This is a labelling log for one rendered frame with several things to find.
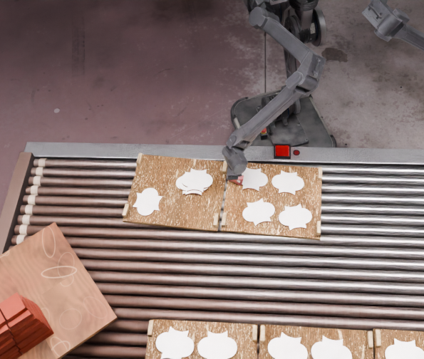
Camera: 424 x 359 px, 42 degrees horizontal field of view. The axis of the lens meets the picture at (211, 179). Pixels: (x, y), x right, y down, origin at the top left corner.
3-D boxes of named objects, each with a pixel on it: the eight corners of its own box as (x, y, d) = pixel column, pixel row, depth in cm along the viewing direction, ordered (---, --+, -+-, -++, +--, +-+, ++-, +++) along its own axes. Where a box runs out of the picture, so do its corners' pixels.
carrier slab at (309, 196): (229, 163, 249) (229, 161, 248) (321, 169, 245) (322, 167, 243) (221, 231, 231) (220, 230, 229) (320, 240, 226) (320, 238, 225)
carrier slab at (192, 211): (140, 155, 254) (140, 153, 253) (228, 164, 249) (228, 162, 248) (122, 222, 236) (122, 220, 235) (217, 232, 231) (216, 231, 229)
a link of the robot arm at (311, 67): (335, 63, 199) (318, 55, 192) (314, 94, 204) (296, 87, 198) (272, 11, 228) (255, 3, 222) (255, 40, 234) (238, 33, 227)
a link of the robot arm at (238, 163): (248, 136, 228) (232, 132, 222) (261, 154, 221) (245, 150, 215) (232, 158, 233) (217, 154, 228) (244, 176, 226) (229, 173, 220)
